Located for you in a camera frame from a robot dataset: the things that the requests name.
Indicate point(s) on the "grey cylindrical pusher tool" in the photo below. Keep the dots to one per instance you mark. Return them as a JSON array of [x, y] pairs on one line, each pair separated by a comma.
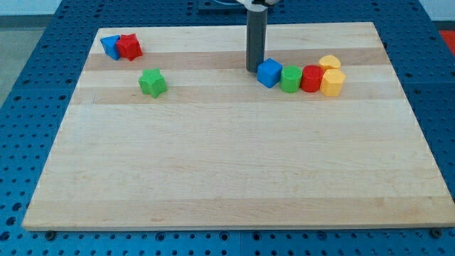
[[256, 33]]

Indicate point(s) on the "blue triangle block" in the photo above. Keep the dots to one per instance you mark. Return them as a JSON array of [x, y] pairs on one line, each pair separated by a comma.
[[109, 46]]

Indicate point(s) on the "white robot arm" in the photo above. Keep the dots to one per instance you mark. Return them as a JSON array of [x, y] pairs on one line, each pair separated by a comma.
[[264, 3]]

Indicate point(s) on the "green star block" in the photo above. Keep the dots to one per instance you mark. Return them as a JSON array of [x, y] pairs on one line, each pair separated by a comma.
[[152, 82]]

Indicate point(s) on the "green cylinder block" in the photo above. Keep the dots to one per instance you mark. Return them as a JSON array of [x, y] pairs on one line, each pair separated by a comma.
[[290, 79]]

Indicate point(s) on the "red cylinder block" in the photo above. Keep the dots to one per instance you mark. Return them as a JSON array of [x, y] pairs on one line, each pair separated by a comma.
[[311, 78]]

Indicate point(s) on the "yellow heart block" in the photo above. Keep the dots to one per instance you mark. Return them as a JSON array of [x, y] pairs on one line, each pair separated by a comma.
[[329, 62]]

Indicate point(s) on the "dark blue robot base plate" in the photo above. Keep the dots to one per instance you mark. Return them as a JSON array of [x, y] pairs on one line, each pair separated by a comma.
[[230, 6]]

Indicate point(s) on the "wooden board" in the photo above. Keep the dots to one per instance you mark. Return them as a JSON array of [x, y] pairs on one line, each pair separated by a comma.
[[220, 151]]

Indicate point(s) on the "red star block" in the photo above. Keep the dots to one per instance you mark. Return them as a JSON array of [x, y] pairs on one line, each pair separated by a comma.
[[129, 47]]

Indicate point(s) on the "yellow hexagon block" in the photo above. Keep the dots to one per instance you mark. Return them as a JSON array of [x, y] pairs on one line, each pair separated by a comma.
[[332, 82]]

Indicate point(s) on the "blue cube block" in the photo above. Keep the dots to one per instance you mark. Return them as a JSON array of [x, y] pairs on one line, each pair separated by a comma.
[[269, 72]]

